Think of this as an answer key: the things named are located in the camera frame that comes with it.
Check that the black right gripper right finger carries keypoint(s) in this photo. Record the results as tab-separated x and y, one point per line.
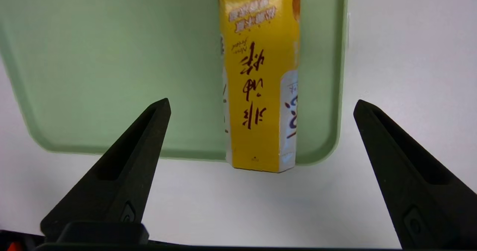
410	184

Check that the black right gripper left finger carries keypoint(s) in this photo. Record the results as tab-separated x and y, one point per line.
123	184

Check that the yellow snack box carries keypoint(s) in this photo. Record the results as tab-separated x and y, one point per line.
261	94

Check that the light green plastic tray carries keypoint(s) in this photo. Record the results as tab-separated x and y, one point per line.
111	57

